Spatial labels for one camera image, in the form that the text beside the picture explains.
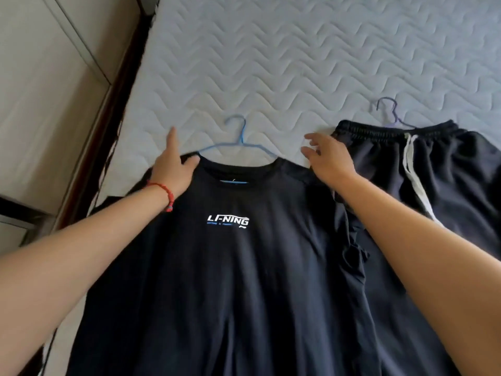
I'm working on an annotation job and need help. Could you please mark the person's left hand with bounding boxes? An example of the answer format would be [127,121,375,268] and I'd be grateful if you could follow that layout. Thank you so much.
[150,127,200,201]

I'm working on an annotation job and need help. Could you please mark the purple wire clothes hanger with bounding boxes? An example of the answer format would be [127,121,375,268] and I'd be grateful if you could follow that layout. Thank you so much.
[376,97,419,130]

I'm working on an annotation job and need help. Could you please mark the dark wooden bed frame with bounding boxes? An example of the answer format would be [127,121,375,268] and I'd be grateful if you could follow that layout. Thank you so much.
[17,9,154,376]

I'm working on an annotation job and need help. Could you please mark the beige wardrobe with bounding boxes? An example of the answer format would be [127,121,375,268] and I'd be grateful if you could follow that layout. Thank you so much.
[0,0,142,255]

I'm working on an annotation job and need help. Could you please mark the person's right forearm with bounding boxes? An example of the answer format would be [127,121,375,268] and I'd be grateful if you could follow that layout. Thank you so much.
[333,171,501,376]

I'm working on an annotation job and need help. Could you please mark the red braided bracelet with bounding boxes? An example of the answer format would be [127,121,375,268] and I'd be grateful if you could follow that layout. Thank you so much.
[145,181,175,213]

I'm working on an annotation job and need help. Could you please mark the white drawstring cord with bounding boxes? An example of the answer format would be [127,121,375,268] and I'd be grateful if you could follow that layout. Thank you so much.
[402,132,445,227]

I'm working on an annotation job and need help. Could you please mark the person's left forearm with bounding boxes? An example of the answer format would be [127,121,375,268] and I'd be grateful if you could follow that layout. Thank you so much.
[0,181,173,376]

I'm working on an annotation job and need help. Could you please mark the white quilted mattress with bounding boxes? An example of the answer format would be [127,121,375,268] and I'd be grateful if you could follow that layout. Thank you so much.
[93,0,501,216]

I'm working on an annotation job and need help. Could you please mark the blue wire clothes hanger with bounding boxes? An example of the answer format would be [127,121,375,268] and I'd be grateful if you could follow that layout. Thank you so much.
[198,114,279,185]

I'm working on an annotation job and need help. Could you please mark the black drawstring shorts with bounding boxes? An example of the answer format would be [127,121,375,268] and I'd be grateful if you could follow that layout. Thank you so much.
[331,120,501,376]

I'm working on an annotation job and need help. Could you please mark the black printed t-shirt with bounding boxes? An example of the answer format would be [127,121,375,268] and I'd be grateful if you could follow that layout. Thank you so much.
[64,152,382,376]

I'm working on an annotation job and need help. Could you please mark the person's right hand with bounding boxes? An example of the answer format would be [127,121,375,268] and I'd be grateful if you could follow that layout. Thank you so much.
[300,132,357,189]

